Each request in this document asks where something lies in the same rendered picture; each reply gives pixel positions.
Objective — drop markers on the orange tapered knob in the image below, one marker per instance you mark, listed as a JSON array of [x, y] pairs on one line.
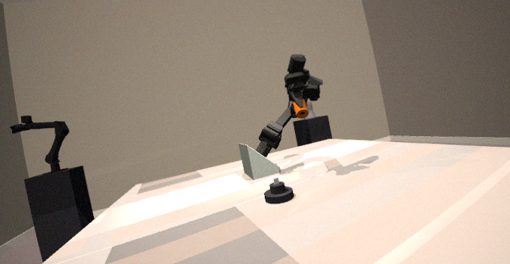
[[301, 112]]

